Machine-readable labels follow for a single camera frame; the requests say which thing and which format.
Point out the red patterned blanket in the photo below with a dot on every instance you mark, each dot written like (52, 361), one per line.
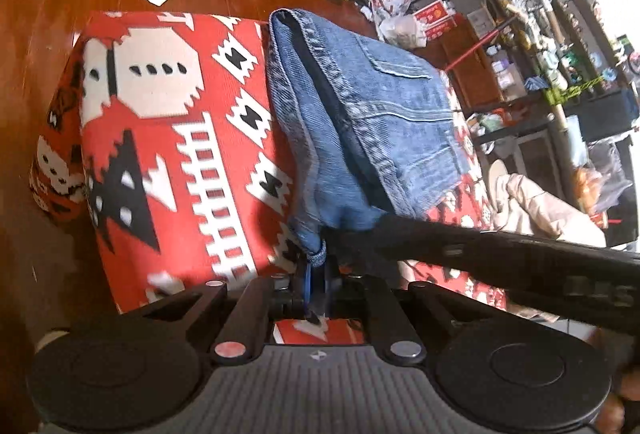
(175, 139)

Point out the rolled paper tube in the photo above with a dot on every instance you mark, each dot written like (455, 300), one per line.
(547, 44)

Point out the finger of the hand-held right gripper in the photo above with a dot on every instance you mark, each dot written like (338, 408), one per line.
(400, 239)

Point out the beige jacket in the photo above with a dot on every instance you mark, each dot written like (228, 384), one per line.
(540, 209)

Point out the plastic bag of oranges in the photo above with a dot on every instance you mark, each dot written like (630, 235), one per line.
(595, 186)

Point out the cluttered wooden desk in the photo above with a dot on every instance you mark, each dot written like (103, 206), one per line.
(505, 14)

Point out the wooden drawer cabinet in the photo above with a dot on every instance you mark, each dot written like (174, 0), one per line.
(480, 74)

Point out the cluttered wall shelf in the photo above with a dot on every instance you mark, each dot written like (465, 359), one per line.
(580, 29)

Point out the red cardboard box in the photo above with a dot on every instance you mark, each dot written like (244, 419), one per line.
(437, 17)

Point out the blue denim shorts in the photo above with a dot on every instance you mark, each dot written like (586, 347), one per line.
(375, 114)

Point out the person's right hand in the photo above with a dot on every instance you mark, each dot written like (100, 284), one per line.
(627, 409)

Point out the green lattice toy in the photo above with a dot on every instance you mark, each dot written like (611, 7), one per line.
(575, 89)

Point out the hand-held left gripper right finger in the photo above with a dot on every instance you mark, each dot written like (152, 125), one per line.
(327, 294)

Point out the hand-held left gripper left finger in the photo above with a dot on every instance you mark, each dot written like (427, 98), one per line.
(306, 286)

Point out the light blue folded cloth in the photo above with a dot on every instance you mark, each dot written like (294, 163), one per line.
(572, 139)

